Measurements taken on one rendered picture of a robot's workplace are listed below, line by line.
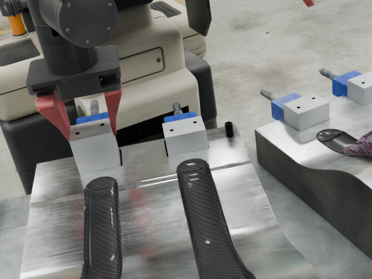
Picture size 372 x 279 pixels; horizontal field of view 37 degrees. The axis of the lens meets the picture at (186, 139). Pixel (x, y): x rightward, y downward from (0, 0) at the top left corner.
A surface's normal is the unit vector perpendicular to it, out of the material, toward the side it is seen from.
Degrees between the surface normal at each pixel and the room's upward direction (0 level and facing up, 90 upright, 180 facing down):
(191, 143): 90
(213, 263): 27
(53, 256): 2
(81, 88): 92
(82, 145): 92
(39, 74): 3
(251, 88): 0
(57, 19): 75
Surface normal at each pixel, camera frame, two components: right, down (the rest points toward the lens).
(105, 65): -0.14, -0.82
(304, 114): 0.42, 0.42
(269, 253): -0.19, -0.98
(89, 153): 0.15, 0.53
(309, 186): -0.90, 0.33
